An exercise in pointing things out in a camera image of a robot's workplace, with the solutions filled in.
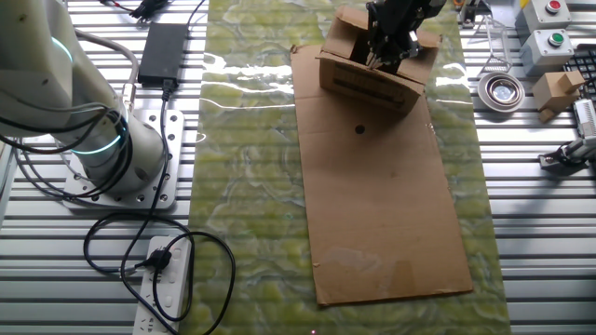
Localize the thick grey robot cable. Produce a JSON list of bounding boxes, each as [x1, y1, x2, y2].
[[74, 30, 141, 113]]

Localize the black cables at robot base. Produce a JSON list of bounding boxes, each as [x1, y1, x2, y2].
[[0, 106, 135, 202]]

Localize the black bundled cord red tip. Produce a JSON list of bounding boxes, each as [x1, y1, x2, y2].
[[100, 0, 209, 29]]

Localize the white power strip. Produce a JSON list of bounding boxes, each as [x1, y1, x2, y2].
[[132, 235, 194, 335]]

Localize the grey box green button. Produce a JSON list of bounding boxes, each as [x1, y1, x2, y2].
[[519, 28, 581, 78]]

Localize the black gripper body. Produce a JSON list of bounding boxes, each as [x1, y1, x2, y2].
[[366, 0, 447, 60]]

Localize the flat brown cardboard sheet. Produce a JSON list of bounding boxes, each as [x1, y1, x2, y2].
[[289, 44, 475, 307]]

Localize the round silver dish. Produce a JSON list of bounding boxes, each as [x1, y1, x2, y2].
[[477, 71, 526, 114]]

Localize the brown cardboard box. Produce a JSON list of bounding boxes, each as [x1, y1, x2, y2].
[[315, 4, 442, 115]]

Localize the metal clamp bracket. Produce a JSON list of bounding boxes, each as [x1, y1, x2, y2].
[[538, 137, 596, 177]]

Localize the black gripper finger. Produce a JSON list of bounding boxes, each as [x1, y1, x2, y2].
[[378, 43, 402, 72], [366, 36, 384, 71]]

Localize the black power cord with plug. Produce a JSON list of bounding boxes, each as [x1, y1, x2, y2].
[[82, 78, 237, 335]]

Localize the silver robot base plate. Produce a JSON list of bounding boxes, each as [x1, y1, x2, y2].
[[62, 109, 185, 210]]

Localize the grey box red button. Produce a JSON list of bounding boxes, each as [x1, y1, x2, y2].
[[514, 0, 573, 33]]

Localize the green marble pattern mat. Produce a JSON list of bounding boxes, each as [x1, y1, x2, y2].
[[179, 0, 512, 335]]

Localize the white ribbed device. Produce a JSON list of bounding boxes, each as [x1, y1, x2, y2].
[[572, 98, 596, 141]]

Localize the black power adapter brick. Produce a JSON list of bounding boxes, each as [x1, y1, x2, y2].
[[137, 22, 190, 88]]

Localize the black clamp stand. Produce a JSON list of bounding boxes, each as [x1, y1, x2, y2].
[[458, 0, 481, 29]]

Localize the black keyboard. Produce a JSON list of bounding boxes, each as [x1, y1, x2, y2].
[[562, 44, 596, 101]]

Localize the small cardboard block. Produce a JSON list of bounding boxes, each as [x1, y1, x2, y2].
[[532, 69, 587, 125]]

